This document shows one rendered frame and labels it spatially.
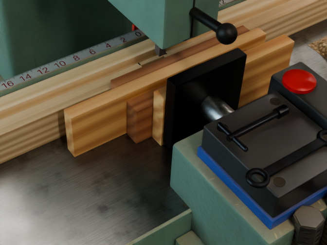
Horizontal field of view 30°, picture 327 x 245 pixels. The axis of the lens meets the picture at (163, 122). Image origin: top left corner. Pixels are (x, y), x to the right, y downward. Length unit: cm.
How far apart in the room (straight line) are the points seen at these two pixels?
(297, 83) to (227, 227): 14
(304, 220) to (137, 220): 16
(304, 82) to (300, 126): 4
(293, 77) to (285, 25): 25
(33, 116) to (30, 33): 21
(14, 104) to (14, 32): 19
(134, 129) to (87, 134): 5
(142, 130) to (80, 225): 12
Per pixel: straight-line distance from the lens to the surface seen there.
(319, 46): 80
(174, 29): 60
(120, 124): 64
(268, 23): 77
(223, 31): 56
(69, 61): 66
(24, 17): 80
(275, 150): 52
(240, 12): 76
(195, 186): 56
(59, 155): 64
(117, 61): 67
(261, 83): 70
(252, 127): 53
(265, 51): 67
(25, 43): 82
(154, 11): 59
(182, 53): 68
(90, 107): 61
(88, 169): 63
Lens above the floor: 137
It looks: 45 degrees down
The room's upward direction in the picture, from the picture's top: 3 degrees clockwise
